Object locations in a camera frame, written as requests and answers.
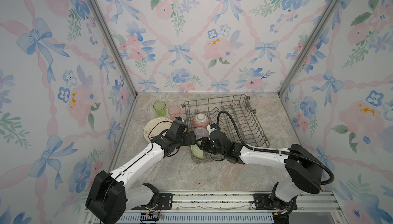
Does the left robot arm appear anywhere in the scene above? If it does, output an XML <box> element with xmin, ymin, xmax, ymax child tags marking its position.
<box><xmin>86</xmin><ymin>117</ymin><xmax>195</xmax><ymax>224</ymax></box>

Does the aluminium corner post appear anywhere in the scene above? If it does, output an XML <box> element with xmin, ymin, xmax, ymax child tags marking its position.
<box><xmin>278</xmin><ymin>0</ymin><xmax>341</xmax><ymax>98</ymax></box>
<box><xmin>86</xmin><ymin>0</ymin><xmax>137</xmax><ymax>98</ymax></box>

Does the thin black left cable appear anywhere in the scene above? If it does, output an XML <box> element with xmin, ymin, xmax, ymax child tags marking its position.
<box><xmin>101</xmin><ymin>120</ymin><xmax>182</xmax><ymax>222</ymax></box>

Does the lilac ceramic bowl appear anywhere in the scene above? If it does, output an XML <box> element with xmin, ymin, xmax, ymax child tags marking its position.
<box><xmin>193</xmin><ymin>127</ymin><xmax>209</xmax><ymax>140</ymax></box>

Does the grey wire dish rack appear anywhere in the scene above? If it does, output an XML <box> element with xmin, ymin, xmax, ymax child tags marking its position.
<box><xmin>182</xmin><ymin>95</ymin><xmax>270</xmax><ymax>157</ymax></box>

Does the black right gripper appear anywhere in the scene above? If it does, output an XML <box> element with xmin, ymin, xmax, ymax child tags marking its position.
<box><xmin>194</xmin><ymin>138</ymin><xmax>226</xmax><ymax>159</ymax></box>

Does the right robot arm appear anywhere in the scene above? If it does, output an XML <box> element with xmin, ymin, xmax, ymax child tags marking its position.
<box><xmin>195</xmin><ymin>130</ymin><xmax>322</xmax><ymax>209</ymax></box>

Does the pink glass tumbler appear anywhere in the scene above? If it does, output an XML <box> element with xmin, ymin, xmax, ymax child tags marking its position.
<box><xmin>167</xmin><ymin>105</ymin><xmax>182</xmax><ymax>121</ymax></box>

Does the pink patterned bowl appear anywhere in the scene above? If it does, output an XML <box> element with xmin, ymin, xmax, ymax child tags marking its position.
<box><xmin>192</xmin><ymin>113</ymin><xmax>210</xmax><ymax>128</ymax></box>

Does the aluminium left corner post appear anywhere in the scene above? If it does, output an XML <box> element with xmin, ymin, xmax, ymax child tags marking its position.
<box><xmin>86</xmin><ymin>0</ymin><xmax>137</xmax><ymax>98</ymax></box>

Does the green glass tumbler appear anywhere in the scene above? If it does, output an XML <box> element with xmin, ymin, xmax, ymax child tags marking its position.
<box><xmin>153</xmin><ymin>101</ymin><xmax>166</xmax><ymax>117</ymax></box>

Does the cream flamingo plate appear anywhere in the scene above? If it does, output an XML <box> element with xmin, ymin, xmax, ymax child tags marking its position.
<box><xmin>143</xmin><ymin>118</ymin><xmax>172</xmax><ymax>143</ymax></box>

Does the aluminium right corner post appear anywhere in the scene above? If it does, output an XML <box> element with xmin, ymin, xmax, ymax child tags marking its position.
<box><xmin>278</xmin><ymin>0</ymin><xmax>341</xmax><ymax>98</ymax></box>

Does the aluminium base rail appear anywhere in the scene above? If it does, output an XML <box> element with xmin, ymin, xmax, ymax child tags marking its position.
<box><xmin>117</xmin><ymin>191</ymin><xmax>348</xmax><ymax>224</ymax></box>

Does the black corrugated cable hose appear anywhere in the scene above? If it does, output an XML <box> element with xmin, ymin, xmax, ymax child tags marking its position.
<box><xmin>216</xmin><ymin>110</ymin><xmax>335</xmax><ymax>186</ymax></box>

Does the green ceramic bowl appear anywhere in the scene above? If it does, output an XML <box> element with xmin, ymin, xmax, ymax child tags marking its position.
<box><xmin>191</xmin><ymin>144</ymin><xmax>204</xmax><ymax>158</ymax></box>

